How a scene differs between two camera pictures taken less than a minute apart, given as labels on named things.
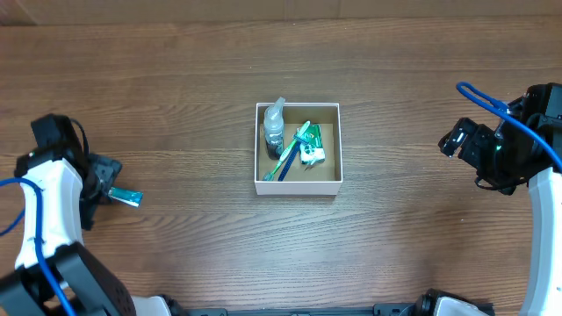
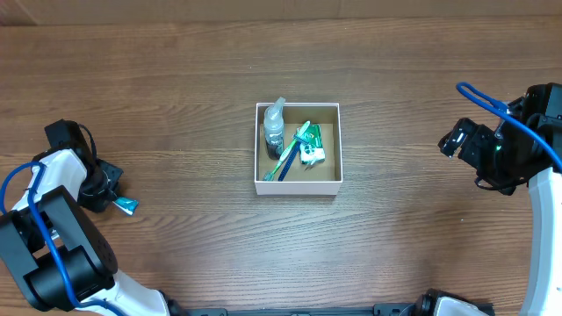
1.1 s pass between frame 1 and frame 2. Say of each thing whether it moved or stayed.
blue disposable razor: stayed
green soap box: stayed
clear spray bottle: stayed
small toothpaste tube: moved
